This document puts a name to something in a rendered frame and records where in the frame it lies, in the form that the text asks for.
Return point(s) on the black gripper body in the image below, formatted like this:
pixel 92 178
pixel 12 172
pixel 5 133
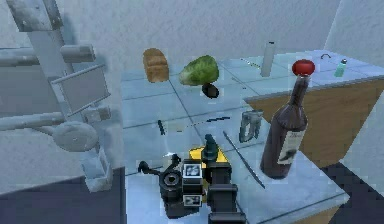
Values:
pixel 170 180

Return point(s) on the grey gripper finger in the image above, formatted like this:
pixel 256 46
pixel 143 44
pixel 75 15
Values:
pixel 176 159
pixel 144 166

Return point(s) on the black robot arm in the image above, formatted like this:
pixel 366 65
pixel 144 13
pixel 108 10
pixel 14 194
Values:
pixel 221 196

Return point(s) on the wooden kitchen counter pale top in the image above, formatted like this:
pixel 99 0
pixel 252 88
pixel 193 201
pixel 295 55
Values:
pixel 336 116

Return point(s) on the yellow flat sponge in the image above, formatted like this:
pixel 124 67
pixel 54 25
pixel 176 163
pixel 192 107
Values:
pixel 196 154

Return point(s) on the dark teal small bottle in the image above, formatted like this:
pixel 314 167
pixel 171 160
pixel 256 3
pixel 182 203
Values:
pixel 210 148

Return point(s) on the long thin dark utensil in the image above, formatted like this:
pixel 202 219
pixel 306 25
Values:
pixel 243 159

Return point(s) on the dark brown potato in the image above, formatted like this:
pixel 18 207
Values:
pixel 210 90

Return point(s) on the green lettuce head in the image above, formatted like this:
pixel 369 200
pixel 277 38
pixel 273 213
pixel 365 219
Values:
pixel 200 70

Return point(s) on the brown bread loaf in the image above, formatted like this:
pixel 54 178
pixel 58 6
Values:
pixel 155 65

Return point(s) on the dark red wine bottle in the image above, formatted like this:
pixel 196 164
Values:
pixel 286 133

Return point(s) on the white tall cylinder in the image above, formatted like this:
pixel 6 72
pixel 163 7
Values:
pixel 268 60

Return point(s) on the red tomato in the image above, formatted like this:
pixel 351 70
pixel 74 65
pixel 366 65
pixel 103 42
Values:
pixel 303 67

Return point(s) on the black curved hook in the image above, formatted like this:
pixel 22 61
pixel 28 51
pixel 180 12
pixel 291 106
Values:
pixel 326 54

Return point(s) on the green small bottle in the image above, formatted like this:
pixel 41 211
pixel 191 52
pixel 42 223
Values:
pixel 340 69

